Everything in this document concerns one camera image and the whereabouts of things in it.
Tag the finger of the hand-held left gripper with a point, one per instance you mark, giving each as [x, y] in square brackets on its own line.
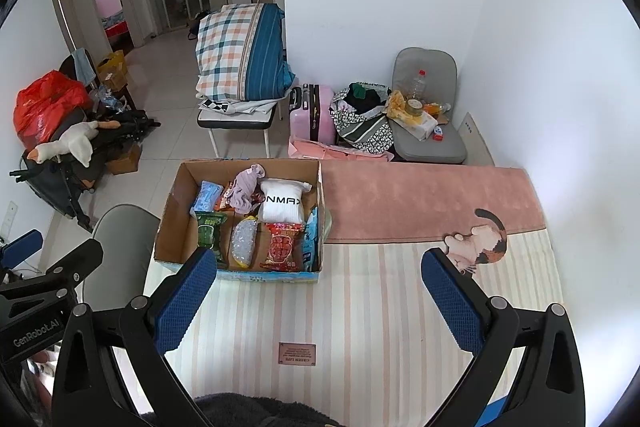
[75, 264]
[22, 247]

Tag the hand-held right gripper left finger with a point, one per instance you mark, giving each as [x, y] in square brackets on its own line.
[187, 302]

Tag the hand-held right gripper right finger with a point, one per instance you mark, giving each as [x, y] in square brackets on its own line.
[452, 302]

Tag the green snack packet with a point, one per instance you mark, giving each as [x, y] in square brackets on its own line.
[210, 234]

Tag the clear yellow-rimmed bag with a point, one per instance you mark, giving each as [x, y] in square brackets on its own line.
[243, 242]

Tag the blue white tissue packet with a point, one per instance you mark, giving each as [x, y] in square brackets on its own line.
[207, 197]

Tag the orange snack packet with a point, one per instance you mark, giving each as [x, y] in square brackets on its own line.
[223, 199]

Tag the red snack packet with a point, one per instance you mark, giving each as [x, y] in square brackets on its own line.
[282, 247]

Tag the purple cloth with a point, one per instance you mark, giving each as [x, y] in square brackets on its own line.
[245, 194]

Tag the white pouch black lettering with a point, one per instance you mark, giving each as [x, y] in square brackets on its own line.
[280, 204]

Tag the blue wipes packet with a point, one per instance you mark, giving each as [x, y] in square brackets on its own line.
[311, 239]

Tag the grey shell chair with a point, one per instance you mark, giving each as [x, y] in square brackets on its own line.
[120, 247]

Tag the black stroller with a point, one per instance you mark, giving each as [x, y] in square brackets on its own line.
[55, 187]

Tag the calico cat figure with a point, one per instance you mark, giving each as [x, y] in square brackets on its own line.
[487, 242]

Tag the pink plush mat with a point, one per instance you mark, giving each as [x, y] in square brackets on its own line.
[425, 202]

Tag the small brown cardboard box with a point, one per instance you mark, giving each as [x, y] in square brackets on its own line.
[124, 159]

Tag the white goose plush toy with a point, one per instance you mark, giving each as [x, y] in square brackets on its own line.
[75, 142]

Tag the blue plastic stool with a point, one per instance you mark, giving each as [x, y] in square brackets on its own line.
[495, 413]

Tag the dark fleece garment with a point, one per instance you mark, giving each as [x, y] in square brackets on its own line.
[250, 412]

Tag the striped mat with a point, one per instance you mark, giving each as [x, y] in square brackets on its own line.
[325, 317]

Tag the red plastic bag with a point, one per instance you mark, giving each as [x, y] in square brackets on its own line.
[45, 107]

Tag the small red blue box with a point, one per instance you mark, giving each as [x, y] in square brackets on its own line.
[438, 133]

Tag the white tissue box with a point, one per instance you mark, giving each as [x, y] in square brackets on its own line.
[420, 124]

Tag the white-framed black bench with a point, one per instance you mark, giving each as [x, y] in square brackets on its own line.
[235, 121]

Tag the patterned tote bag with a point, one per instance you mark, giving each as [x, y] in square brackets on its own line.
[362, 132]

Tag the light blue cloth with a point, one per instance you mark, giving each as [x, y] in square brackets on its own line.
[84, 64]

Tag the orange drink bottle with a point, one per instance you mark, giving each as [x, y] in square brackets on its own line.
[436, 108]

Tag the yellow carton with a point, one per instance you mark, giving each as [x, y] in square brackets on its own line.
[111, 69]

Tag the tape roll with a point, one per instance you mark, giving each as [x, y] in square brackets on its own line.
[415, 106]

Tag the pink paper bag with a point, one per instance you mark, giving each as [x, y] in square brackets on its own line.
[320, 152]

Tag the yellow plastic bag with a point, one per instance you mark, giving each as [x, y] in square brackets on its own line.
[396, 107]

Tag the folded white sheet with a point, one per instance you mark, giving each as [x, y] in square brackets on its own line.
[240, 105]

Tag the clear plastic bottle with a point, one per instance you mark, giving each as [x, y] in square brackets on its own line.
[419, 86]

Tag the dark clothes bundle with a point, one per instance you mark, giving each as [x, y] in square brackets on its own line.
[365, 97]

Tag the pink suitcase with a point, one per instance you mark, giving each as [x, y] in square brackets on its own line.
[327, 112]

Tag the wooden door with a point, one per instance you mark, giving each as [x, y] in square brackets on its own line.
[62, 12]

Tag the grey padded chair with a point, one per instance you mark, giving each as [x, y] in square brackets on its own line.
[425, 62]

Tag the folded plaid quilt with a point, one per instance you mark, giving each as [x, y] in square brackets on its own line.
[230, 52]

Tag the black floor bag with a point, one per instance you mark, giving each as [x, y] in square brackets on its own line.
[198, 24]

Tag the low white wall socket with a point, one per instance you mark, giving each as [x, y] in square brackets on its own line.
[10, 219]

